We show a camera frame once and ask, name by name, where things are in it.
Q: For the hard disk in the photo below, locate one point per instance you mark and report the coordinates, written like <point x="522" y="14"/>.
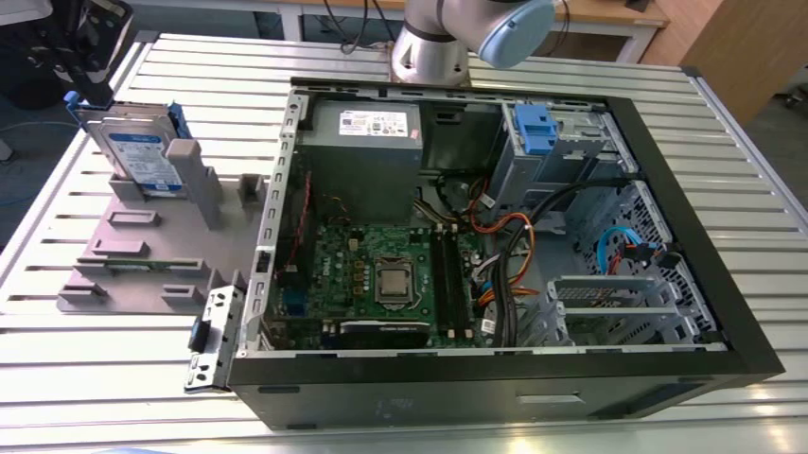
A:
<point x="136" y="156"/>

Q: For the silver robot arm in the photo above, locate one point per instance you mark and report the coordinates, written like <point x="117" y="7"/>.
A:
<point x="429" y="57"/>

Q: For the metal disk bay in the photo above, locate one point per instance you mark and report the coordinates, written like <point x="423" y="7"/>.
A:
<point x="607" y="282"/>

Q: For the grey parts rack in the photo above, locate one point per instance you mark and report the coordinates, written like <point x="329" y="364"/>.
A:
<point x="158" y="246"/>

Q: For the green RAM stick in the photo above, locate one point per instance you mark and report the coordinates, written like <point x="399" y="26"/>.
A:
<point x="136" y="266"/>

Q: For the grey power supply unit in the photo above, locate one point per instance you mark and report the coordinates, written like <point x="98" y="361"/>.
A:
<point x="363" y="179"/>

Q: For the hinged metal slot retainer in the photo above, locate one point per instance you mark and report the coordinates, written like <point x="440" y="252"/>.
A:
<point x="221" y="331"/>

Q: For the CPU socket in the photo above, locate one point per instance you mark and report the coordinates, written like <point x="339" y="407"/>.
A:
<point x="396" y="261"/>

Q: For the green motherboard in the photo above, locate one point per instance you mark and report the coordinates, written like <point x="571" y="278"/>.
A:
<point x="335" y="302"/>

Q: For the silver CPU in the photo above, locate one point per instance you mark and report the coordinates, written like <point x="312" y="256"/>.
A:
<point x="393" y="284"/>

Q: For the blue drive latch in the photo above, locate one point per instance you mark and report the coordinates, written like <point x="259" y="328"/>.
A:
<point x="534" y="127"/>

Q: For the black RAM slot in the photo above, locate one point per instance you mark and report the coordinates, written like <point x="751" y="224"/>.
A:
<point x="444" y="284"/>

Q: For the black graphics card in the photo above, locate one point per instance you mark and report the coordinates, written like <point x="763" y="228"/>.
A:
<point x="385" y="329"/>

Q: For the metal optical drive cage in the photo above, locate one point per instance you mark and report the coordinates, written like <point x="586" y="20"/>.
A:
<point x="568" y="161"/>

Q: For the black PC case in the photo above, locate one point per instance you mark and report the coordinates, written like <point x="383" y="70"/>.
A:
<point x="443" y="392"/>

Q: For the wooden cabinet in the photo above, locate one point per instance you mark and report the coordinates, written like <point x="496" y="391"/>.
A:
<point x="746" y="47"/>

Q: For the wooden desk white frame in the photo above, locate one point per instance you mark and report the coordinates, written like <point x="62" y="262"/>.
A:
<point x="622" y="14"/>

